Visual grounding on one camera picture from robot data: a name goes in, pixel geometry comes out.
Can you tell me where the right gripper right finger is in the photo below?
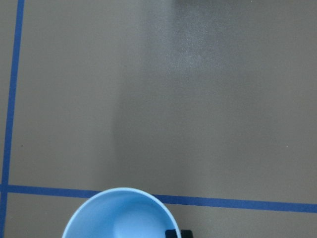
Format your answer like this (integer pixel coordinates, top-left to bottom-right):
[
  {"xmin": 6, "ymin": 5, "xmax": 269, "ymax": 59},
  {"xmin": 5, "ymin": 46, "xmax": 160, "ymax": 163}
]
[{"xmin": 181, "ymin": 230, "xmax": 193, "ymax": 238}]

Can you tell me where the blue cup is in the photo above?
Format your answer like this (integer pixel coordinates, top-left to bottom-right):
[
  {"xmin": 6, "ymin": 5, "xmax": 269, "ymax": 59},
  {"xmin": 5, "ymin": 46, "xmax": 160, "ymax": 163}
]
[{"xmin": 62, "ymin": 188, "xmax": 181, "ymax": 238}]

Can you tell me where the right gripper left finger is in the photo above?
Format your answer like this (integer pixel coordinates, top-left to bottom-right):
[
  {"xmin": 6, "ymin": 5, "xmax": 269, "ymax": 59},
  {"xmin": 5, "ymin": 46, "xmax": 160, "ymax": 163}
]
[{"xmin": 165, "ymin": 229, "xmax": 176, "ymax": 238}]

